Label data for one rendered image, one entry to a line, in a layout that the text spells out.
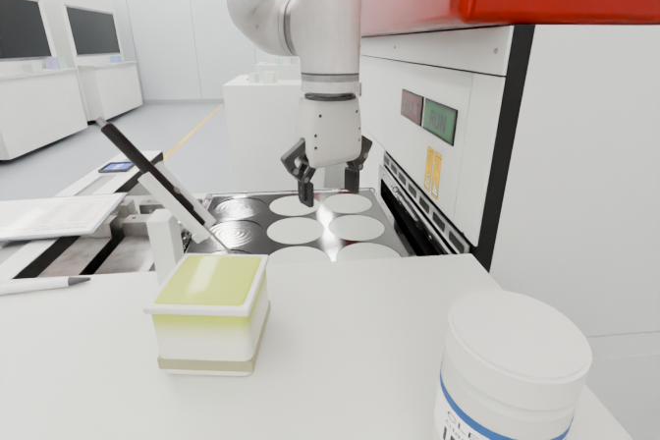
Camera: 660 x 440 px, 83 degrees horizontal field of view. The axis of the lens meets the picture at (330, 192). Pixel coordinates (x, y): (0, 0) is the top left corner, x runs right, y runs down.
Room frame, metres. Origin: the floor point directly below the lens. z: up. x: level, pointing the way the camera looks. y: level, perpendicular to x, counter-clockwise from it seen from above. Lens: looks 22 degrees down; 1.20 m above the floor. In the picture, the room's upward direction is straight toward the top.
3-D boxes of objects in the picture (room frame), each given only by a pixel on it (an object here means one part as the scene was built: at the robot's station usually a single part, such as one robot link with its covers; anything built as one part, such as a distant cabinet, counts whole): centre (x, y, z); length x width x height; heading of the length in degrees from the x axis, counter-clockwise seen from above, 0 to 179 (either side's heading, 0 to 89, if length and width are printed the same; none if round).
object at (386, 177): (0.62, -0.15, 0.89); 0.44 x 0.02 x 0.10; 6
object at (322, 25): (0.56, 0.00, 1.23); 0.09 x 0.08 x 0.13; 68
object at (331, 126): (0.56, 0.00, 1.09); 0.10 x 0.07 x 0.11; 127
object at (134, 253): (0.54, 0.32, 0.87); 0.36 x 0.08 x 0.03; 6
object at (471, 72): (0.80, -0.14, 1.02); 0.81 x 0.03 x 0.40; 6
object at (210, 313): (0.25, 0.09, 1.00); 0.07 x 0.07 x 0.07; 88
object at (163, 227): (0.33, 0.15, 1.03); 0.06 x 0.04 x 0.13; 96
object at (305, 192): (0.52, 0.05, 1.00); 0.03 x 0.03 x 0.07; 37
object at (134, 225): (0.62, 0.33, 0.89); 0.08 x 0.03 x 0.03; 96
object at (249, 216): (0.58, 0.06, 0.90); 0.34 x 0.34 x 0.01; 6
